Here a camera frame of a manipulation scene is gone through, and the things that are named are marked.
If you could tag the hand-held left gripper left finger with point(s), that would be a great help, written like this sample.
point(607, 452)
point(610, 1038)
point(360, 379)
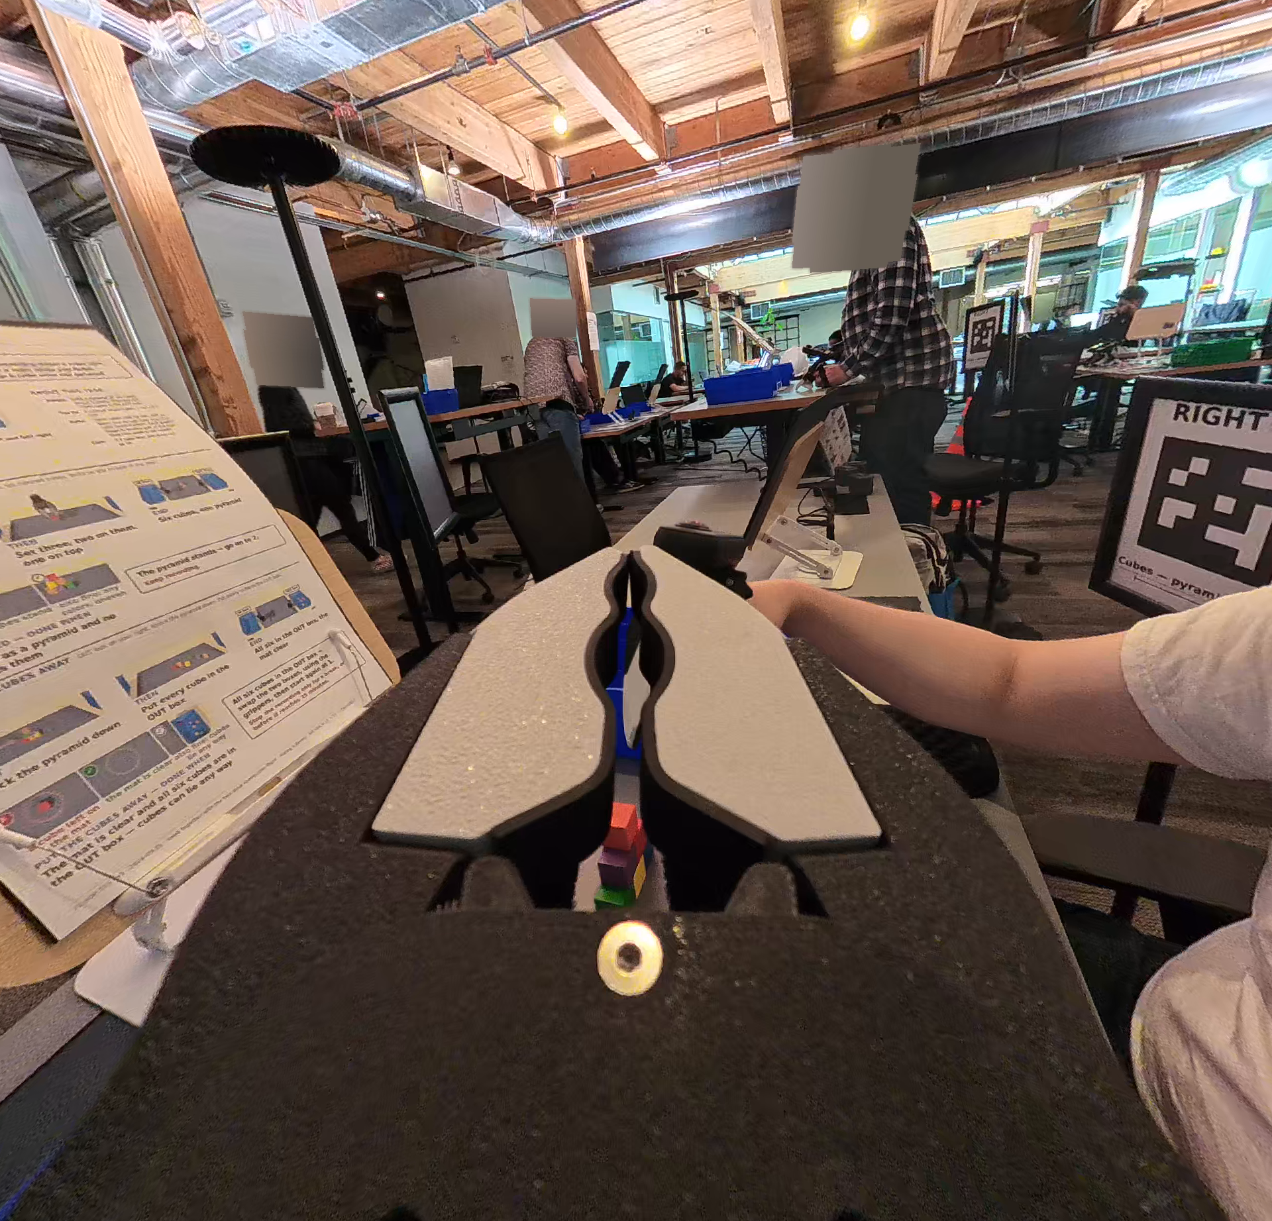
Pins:
point(497, 724)

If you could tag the black padded wrist rest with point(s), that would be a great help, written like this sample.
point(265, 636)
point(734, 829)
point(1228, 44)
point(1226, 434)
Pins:
point(944, 754)

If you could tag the rectangular metal ceiling duct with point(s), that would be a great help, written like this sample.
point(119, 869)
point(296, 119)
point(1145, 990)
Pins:
point(397, 9)

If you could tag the person's pale clothing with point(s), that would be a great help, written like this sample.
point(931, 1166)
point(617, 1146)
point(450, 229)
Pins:
point(1212, 684)

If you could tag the orange traffic cone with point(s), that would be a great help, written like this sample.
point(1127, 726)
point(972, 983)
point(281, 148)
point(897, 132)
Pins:
point(951, 446)

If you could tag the small black desk box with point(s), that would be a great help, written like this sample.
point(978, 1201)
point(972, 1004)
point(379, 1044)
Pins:
point(851, 490)

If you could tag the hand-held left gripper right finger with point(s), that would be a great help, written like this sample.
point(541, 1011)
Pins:
point(755, 734)

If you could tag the purple wooden cube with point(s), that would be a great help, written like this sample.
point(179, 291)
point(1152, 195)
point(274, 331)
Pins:
point(616, 863)

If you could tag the blue plastic bin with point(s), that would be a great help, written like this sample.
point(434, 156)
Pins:
point(627, 734)

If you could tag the blue storage bin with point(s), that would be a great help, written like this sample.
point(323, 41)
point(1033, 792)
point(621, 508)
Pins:
point(745, 383)

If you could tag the small framed marker sign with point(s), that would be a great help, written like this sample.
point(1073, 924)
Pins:
point(981, 337)

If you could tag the thin wooden column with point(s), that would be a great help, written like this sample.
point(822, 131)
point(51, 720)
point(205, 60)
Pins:
point(580, 317)

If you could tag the person's right forearm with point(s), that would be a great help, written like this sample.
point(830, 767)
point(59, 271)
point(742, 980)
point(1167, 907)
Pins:
point(993, 674)

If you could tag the orange wooden cube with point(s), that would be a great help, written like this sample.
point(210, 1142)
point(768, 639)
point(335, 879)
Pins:
point(620, 823)

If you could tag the green storage bin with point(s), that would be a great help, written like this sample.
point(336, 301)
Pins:
point(1212, 351)

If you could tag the person's dark office chair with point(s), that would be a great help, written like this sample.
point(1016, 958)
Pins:
point(1142, 853)

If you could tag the round silver ceiling duct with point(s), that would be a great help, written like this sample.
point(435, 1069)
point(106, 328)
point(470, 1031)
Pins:
point(477, 207)

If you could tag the person's right hand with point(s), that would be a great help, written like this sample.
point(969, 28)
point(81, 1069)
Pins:
point(789, 606)

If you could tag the wooden support column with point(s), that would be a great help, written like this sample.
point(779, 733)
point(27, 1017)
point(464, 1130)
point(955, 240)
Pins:
point(149, 227)

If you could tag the printed instruction sheet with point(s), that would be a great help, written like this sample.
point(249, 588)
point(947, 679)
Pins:
point(149, 595)

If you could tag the green wooden cube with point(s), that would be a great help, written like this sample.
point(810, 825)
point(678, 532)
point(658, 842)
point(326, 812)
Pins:
point(613, 897)

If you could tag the patterned backpack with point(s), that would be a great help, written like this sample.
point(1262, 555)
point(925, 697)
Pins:
point(928, 565)

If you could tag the dark display panel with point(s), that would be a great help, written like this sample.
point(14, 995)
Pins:
point(268, 480)

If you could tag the black mesh office chair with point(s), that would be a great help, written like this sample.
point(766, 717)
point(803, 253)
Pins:
point(1023, 416)

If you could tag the yellow wooden cube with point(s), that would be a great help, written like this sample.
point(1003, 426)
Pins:
point(638, 875)

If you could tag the grey display screen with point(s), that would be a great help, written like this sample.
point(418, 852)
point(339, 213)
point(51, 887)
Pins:
point(421, 466)

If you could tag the large framed marker sign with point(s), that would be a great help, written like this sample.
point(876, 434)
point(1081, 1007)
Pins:
point(1202, 486)

